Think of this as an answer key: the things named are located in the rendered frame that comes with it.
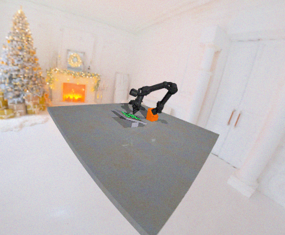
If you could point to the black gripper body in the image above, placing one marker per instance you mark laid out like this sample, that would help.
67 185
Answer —
139 106

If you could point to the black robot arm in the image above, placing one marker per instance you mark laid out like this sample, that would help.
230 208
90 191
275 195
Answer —
144 91

